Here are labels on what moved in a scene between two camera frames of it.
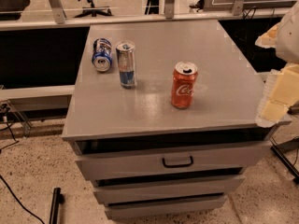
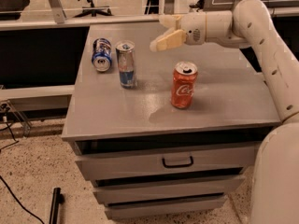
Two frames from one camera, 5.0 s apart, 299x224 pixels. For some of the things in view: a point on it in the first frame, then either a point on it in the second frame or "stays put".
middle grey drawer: x=167 y=191 stays put
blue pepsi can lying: x=102 y=54 stays put
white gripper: x=290 y=36 -> x=193 y=28
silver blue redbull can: x=125 y=52 stays put
